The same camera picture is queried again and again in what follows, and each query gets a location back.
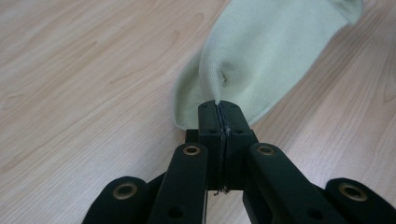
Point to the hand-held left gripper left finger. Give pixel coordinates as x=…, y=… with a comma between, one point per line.
x=213, y=130

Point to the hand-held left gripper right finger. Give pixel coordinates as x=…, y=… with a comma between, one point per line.
x=238, y=133

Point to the light green cloth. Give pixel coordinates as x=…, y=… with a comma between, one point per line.
x=264, y=53

